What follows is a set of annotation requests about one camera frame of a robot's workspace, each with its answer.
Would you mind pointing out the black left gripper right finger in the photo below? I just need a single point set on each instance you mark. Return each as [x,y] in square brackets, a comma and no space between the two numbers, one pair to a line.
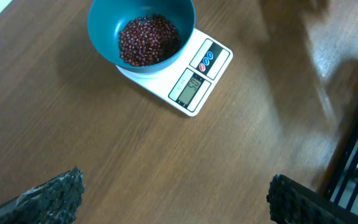
[292,203]

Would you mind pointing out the white digital kitchen scale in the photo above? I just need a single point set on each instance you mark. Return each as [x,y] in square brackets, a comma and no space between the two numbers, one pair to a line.
[187,82]

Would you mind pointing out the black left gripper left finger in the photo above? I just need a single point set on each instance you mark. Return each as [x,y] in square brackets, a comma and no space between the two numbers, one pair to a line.
[55,201]

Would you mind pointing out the teal plastic bowl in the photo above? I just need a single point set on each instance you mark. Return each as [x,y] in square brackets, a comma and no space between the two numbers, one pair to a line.
[107,18]

